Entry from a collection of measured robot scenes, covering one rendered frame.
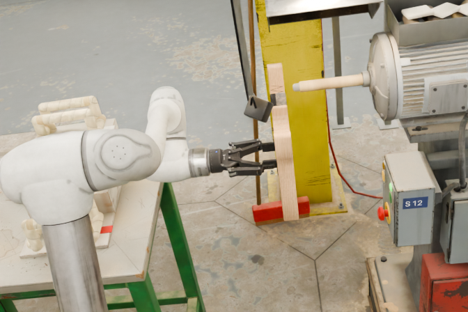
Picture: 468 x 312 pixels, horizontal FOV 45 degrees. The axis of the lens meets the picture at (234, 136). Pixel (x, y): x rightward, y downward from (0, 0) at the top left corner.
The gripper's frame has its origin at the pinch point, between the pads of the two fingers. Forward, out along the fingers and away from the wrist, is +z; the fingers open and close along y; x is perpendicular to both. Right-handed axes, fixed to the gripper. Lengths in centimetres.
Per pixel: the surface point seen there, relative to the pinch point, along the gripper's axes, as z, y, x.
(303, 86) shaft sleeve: 10.1, -6.3, 20.0
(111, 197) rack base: -53, 5, -7
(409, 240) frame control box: 33.4, 30.8, -7.2
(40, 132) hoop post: -75, -13, 8
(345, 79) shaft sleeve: 22.3, -6.6, 20.3
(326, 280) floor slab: 16, -29, -109
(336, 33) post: 39, -162, -60
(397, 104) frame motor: 34.5, 4.8, 18.3
